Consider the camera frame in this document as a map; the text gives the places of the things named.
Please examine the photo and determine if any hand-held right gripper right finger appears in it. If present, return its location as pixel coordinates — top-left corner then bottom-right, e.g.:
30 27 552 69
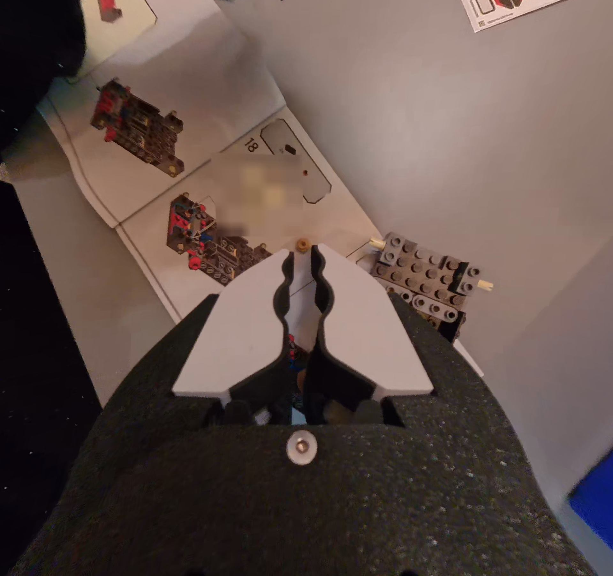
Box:
306 244 435 416

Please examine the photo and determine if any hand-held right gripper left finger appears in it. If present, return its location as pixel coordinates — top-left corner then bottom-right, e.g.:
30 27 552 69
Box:
171 249 295 411

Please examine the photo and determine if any person's left forearm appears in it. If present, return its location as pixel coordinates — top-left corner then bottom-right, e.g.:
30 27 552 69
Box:
0 0 112 153

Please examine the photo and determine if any lego instruction booklet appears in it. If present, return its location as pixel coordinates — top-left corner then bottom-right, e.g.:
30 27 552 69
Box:
36 0 484 378

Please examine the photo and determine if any blue plastic bin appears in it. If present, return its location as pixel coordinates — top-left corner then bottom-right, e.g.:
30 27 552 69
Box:
567 449 613 541

